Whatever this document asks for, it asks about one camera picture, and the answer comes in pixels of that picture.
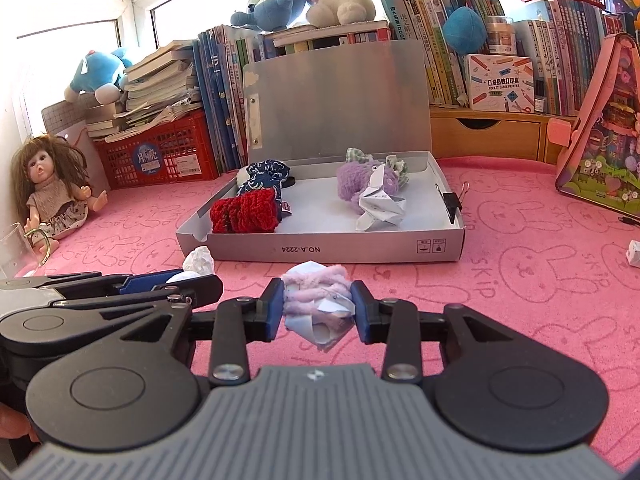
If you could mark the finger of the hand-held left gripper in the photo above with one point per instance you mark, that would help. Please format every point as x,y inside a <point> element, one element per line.
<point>200,290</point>
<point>150,281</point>

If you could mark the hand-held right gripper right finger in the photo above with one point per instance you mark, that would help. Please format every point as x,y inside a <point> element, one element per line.
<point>361,310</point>

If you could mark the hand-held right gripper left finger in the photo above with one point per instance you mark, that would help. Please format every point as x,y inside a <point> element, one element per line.
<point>272,310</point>

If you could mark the pink yarn paper bundle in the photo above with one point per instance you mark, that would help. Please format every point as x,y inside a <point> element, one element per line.
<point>320,332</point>

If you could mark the lilac fuzzy scrunchie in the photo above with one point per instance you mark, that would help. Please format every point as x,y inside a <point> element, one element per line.
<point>320,280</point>

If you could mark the grey file box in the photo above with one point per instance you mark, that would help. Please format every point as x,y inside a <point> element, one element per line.
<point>350,250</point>

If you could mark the red knitted yarn piece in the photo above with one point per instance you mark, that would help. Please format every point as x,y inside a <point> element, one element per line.
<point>245,212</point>

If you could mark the grey paper origami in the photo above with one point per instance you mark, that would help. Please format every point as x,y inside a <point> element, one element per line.
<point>380,205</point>

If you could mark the purple monster plush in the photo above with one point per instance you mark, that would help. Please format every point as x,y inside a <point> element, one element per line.
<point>352,180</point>

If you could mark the blue patterned cloth pouch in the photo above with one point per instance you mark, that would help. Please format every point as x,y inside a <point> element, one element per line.
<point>265,175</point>

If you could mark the green checked cloth dress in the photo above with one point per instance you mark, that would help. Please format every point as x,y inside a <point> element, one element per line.
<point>397,167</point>

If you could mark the person's left hand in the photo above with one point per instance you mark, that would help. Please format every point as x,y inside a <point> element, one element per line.
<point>15,422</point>

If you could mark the clear plastic container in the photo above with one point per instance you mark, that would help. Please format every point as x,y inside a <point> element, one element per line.
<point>15,255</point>

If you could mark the large red plastic basket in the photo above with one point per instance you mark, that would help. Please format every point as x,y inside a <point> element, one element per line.
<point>170,160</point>

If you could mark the brown-haired baby doll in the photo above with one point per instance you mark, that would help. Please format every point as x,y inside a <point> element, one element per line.
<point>50,195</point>

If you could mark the black binder clip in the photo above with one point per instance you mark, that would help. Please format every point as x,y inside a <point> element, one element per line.
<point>451,202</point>

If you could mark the pink bunny print mat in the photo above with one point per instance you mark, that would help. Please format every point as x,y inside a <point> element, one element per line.
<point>525,270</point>

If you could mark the grid pattern board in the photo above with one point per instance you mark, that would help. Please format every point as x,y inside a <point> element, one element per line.
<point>62,115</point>

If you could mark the stack of lying books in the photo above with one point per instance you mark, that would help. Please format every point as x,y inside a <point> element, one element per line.
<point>155,80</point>

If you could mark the row of upright books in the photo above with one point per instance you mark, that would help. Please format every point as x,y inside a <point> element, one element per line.
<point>220,85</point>

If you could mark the blue cat plush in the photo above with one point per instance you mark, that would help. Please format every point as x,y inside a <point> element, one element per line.
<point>95,75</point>

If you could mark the wooden drawer unit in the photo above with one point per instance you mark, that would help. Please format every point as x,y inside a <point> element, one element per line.
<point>500,135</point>

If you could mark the white label printer box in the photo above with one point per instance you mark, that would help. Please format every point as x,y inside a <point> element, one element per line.
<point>500,85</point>

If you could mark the pink triangular toy house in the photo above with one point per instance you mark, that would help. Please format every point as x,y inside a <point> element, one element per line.
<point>610,160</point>

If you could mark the blue elephant plush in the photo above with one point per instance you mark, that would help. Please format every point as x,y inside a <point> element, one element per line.
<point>270,7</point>

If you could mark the blue round plush ball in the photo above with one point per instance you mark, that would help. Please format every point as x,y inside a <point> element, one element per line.
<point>465,30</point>

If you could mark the round patterned container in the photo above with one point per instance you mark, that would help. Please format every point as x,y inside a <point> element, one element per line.
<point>500,35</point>

